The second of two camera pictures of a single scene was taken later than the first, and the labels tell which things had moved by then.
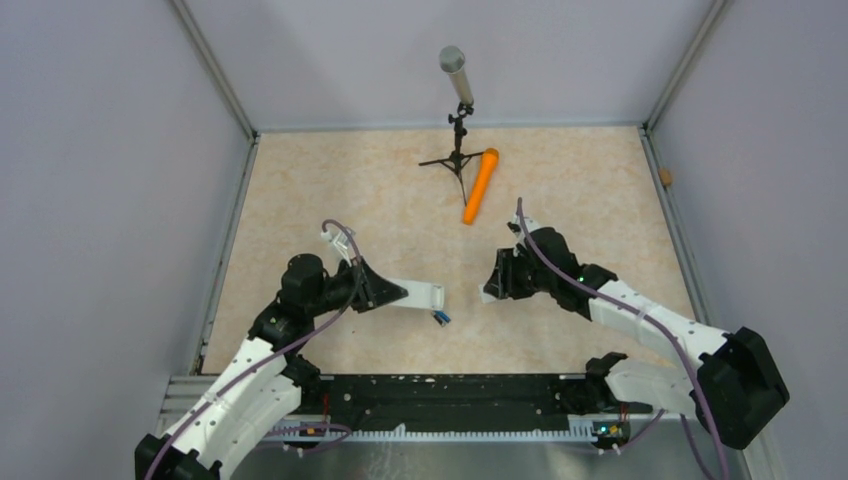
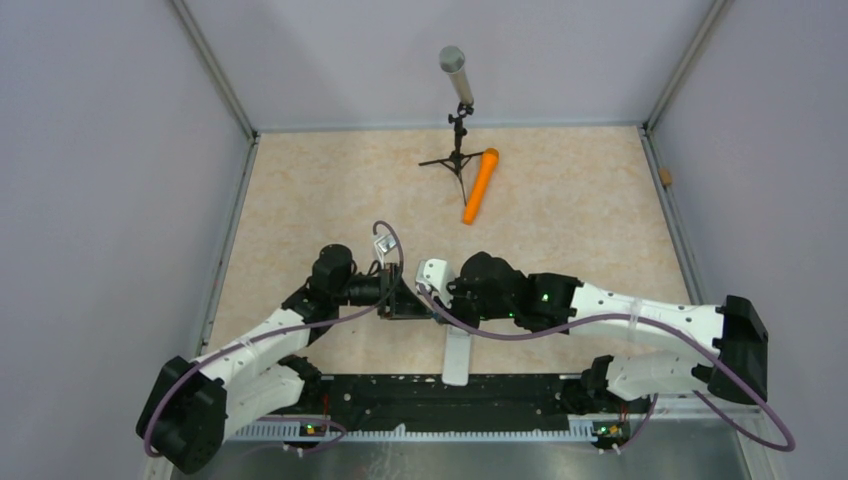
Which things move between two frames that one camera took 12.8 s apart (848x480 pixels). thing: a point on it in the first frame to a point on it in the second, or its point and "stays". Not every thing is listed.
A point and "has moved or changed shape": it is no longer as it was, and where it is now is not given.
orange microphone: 481,184 stays
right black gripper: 503,283 to 455,286
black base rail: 455,402 stays
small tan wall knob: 666,176 stays
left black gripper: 372,289 to 395,301
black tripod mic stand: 457,160 stays
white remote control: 420,295 has moved or changed shape
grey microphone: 452,61 stays
